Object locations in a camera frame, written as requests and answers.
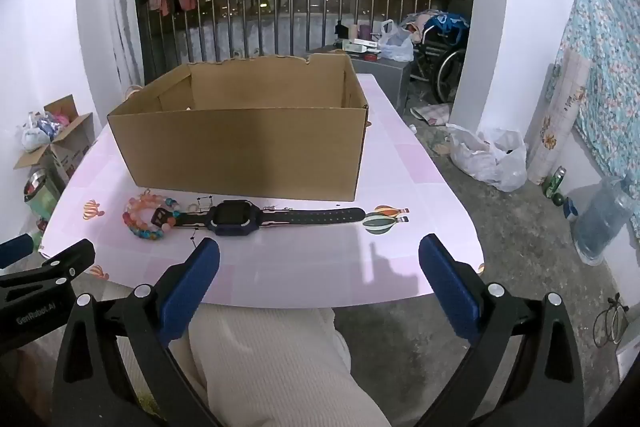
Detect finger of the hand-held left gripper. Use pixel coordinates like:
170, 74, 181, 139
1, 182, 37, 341
0, 234, 38, 269
0, 239, 96, 308

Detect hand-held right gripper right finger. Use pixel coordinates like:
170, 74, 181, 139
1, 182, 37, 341
417, 233, 586, 427

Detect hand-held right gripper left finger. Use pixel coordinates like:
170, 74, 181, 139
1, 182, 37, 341
52, 237, 223, 427

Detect multicoloured bead bracelet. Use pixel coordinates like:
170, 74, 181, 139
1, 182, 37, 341
132, 188, 181, 241

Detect black smartwatch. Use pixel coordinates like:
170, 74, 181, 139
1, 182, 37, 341
152, 199, 366, 239

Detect orange bead bracelet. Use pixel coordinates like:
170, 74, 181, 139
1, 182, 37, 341
122, 196, 158, 233

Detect large brown cardboard box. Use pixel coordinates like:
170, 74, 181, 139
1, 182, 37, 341
106, 54, 371, 202

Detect green bin with metal bowl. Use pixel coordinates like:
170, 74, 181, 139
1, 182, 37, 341
24, 167, 63, 220

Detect person's legs in cream pants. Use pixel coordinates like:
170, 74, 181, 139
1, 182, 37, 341
75, 279, 391, 427

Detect small open cardboard box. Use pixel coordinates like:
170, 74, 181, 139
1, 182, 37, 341
14, 94, 96, 195

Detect white plastic bag with print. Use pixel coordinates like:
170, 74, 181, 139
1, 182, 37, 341
20, 111, 53, 152

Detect pink balloon print tablecloth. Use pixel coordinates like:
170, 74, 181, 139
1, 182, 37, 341
39, 74, 486, 308

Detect large white plastic bag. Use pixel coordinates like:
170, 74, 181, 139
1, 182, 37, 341
445, 123, 528, 192

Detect small green glass bottle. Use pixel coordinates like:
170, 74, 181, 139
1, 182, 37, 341
544, 166, 567, 206

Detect clear water jug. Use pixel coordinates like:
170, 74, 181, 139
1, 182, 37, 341
572, 174, 638, 267

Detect crumpled paper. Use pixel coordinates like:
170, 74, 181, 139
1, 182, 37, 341
410, 103, 452, 126

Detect rolled floral mat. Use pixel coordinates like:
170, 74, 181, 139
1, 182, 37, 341
527, 57, 591, 185

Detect wheelchair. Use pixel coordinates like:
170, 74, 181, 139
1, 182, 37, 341
410, 14, 471, 105

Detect grey cabinet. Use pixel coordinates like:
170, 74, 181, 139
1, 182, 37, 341
307, 47, 413, 118

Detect white plastic bag with clothes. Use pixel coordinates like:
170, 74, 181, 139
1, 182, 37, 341
377, 19, 415, 62

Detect flat white box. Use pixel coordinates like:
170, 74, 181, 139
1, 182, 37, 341
347, 39, 382, 56

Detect blue bag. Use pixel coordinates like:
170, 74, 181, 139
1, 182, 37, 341
425, 12, 471, 45

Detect blue floral cloth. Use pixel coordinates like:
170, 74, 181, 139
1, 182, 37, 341
560, 0, 640, 238

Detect black wire loop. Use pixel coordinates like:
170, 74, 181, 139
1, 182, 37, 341
592, 293, 630, 349

